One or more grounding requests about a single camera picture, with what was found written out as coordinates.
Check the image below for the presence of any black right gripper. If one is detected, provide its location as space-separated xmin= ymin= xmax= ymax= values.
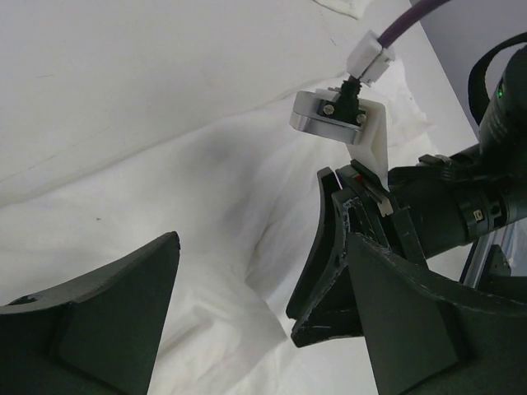
xmin=286 ymin=154 xmax=509 ymax=348

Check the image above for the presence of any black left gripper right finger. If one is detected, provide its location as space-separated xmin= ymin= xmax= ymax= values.
xmin=347 ymin=234 xmax=526 ymax=394

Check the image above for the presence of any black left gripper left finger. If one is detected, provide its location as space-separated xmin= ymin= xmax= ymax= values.
xmin=1 ymin=232 xmax=180 ymax=394

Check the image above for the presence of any plain white t-shirt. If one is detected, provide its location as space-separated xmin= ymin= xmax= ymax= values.
xmin=0 ymin=0 xmax=483 ymax=395

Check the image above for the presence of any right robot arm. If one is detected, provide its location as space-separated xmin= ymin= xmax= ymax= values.
xmin=286 ymin=34 xmax=526 ymax=347

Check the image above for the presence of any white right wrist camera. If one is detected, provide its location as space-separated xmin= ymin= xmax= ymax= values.
xmin=290 ymin=89 xmax=389 ymax=182

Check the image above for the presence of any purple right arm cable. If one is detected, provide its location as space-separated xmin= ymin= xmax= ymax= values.
xmin=344 ymin=0 xmax=454 ymax=87

